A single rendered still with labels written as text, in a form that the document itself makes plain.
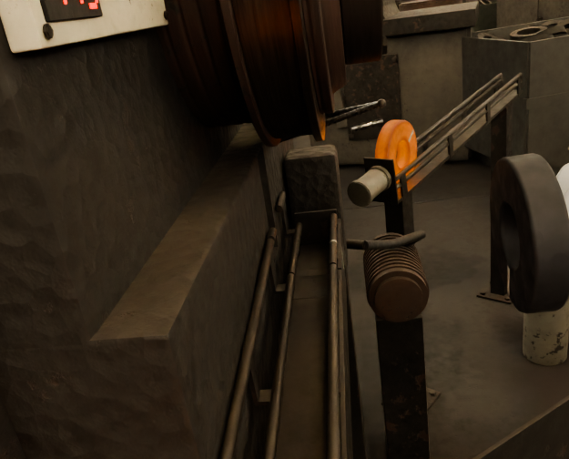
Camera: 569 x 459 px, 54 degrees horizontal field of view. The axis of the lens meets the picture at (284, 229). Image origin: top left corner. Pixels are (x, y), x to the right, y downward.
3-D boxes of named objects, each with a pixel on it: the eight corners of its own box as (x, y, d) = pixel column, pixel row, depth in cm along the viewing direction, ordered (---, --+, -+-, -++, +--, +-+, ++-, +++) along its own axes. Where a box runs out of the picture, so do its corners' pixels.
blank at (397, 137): (390, 199, 132) (402, 200, 130) (366, 159, 121) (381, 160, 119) (411, 147, 138) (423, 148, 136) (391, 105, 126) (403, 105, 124)
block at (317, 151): (295, 275, 111) (278, 159, 102) (298, 257, 118) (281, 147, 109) (349, 270, 109) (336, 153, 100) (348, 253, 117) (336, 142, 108)
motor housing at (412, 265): (382, 472, 133) (364, 274, 112) (377, 409, 153) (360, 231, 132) (439, 470, 131) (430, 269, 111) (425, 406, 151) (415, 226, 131)
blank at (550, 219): (537, 199, 44) (581, 194, 44) (487, 135, 58) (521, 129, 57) (532, 348, 52) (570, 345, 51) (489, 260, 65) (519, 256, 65)
